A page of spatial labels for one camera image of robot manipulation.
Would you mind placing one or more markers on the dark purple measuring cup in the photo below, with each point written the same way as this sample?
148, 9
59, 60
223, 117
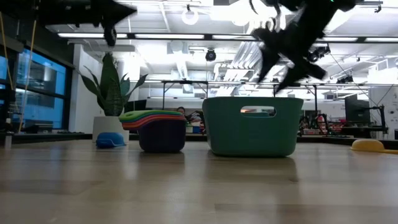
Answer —
161, 137

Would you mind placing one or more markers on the black frame table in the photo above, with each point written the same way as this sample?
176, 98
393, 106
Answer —
185, 81
295, 84

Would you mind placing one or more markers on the person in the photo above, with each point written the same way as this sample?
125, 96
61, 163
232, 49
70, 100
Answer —
181, 109

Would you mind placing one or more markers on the yellow measuring cup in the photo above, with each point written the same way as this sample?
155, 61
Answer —
367, 145

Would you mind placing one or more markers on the black computer monitor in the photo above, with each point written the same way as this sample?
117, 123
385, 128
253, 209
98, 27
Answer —
357, 110

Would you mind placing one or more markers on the red measuring cup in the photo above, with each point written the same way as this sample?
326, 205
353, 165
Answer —
130, 127

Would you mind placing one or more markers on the orange measuring cup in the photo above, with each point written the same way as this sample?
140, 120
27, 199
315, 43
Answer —
129, 124

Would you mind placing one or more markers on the large glass window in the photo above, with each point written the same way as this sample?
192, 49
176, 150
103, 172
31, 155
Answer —
40, 77

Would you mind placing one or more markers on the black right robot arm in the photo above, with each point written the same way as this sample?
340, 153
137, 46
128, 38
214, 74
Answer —
326, 6

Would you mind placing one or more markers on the green measuring cup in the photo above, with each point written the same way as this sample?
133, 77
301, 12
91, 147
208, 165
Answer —
133, 115

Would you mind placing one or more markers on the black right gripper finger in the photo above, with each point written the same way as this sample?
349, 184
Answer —
270, 60
298, 71

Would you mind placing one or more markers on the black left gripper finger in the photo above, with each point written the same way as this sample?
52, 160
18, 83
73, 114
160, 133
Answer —
118, 12

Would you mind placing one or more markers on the teal plastic basket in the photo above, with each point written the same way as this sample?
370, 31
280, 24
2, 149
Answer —
230, 130

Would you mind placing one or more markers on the snake plant in white pot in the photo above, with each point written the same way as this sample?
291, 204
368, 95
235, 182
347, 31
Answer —
109, 93

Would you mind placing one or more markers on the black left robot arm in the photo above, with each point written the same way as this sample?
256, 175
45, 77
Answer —
59, 12

